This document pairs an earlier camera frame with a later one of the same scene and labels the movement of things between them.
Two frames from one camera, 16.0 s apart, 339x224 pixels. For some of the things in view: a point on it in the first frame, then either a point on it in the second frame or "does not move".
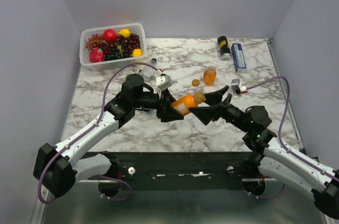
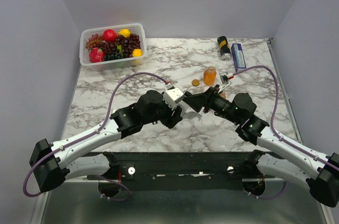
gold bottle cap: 195,82 does not move
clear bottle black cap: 148,72 to 192,114
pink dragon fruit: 96,54 does not move
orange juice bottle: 210,75 does not move
